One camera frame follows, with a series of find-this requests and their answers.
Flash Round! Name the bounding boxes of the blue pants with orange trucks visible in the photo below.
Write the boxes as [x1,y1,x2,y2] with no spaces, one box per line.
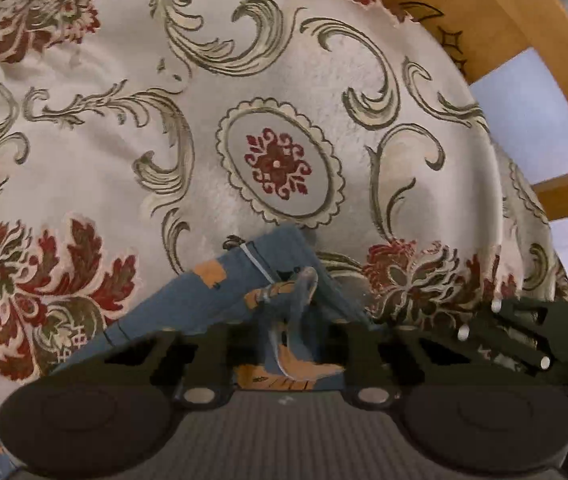
[0,226,368,479]

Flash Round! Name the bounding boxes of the white floral bedspread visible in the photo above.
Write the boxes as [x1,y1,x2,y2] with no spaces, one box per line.
[0,0,568,403]

